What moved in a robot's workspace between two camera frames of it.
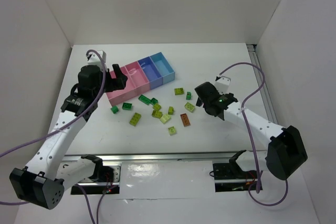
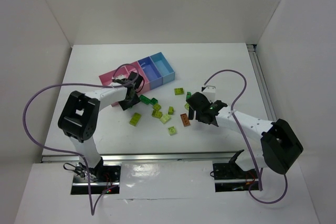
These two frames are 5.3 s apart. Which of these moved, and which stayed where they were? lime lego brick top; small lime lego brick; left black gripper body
Moved: left black gripper body
Stayed: small lime lego brick; lime lego brick top
